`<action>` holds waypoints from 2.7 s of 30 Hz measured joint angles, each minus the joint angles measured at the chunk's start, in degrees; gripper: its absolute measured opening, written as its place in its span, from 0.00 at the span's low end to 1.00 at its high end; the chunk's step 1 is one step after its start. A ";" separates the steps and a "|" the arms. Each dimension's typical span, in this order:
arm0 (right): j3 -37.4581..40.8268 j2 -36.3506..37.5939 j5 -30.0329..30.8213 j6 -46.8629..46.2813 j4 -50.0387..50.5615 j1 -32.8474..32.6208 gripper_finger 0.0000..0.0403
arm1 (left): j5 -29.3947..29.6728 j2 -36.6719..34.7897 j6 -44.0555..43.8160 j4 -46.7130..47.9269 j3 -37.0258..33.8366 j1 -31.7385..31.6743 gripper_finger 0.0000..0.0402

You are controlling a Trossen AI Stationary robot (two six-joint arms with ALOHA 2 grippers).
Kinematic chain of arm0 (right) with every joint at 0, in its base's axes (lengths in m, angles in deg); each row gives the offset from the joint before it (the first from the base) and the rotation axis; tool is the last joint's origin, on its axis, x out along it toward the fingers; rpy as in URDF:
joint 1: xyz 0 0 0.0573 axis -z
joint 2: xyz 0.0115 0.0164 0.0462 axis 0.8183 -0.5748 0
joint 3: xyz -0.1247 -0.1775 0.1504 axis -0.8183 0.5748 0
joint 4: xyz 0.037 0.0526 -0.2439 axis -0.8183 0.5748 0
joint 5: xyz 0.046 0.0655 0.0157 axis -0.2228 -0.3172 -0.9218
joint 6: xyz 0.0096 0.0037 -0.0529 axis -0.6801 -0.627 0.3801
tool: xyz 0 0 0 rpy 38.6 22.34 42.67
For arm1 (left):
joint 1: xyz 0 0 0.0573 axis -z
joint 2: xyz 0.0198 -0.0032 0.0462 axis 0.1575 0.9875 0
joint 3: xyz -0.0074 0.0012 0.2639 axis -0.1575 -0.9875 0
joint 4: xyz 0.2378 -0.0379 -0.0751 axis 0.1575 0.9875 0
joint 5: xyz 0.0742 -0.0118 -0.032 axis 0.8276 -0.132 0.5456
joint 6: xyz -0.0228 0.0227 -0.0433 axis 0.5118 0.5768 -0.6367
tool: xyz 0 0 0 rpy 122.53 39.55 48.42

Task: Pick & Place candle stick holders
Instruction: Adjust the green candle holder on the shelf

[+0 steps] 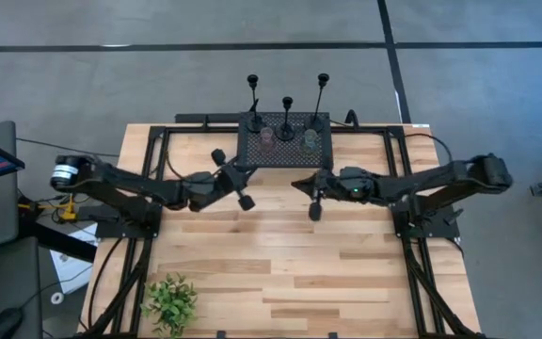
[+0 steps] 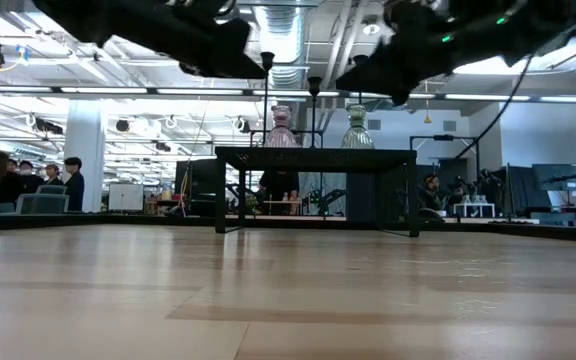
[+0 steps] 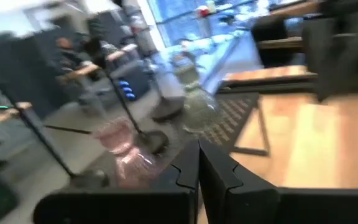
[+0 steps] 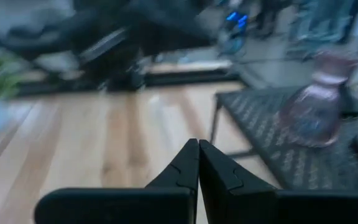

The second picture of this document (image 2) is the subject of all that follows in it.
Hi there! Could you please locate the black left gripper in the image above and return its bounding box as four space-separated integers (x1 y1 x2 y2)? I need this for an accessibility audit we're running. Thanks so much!
32 0 268 80

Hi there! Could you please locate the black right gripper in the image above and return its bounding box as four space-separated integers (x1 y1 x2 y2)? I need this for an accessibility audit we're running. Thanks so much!
335 0 534 107

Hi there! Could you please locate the pale green glass candle holder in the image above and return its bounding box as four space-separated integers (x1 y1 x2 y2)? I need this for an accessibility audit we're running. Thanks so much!
340 103 376 150

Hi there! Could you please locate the short black candlestick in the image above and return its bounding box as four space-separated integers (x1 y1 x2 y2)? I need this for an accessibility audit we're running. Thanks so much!
307 76 323 149

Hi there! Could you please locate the pink ribbed glass candle holder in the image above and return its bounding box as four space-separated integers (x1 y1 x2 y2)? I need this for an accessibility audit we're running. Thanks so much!
265 104 300 149

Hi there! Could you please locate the white round ceiling sensor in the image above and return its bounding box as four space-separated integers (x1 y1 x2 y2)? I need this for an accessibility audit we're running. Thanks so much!
361 17 382 37

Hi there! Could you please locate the black perforated metal shelf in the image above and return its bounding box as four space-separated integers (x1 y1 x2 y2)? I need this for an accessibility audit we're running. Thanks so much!
214 146 422 239

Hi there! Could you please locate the long ceiling light strip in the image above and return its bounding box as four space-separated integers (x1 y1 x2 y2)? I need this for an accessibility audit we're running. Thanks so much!
0 85 576 104

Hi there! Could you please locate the person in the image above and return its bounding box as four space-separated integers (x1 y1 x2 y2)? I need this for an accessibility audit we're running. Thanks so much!
17 159 45 195
63 156 86 213
259 169 301 217
45 163 63 187
419 173 450 214
0 151 24 212

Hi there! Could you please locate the black cabinet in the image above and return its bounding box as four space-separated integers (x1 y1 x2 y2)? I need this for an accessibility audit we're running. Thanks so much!
174 159 218 217

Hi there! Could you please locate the white pillar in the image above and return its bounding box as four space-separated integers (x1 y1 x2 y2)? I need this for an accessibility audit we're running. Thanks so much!
62 98 107 214

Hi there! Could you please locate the white cabinet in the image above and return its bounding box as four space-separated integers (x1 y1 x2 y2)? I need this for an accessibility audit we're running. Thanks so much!
108 183 145 212

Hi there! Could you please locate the gray computer monitor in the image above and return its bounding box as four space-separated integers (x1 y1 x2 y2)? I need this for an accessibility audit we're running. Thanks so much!
532 163 576 193

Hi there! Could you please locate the gray chair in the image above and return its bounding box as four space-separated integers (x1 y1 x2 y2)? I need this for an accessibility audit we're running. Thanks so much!
15 184 72 216

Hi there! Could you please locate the silver ventilation duct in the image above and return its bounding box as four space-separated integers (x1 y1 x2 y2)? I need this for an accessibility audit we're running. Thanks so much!
255 0 315 146

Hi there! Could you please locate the black metal frame stand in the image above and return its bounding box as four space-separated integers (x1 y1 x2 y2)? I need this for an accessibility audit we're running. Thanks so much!
409 133 481 189

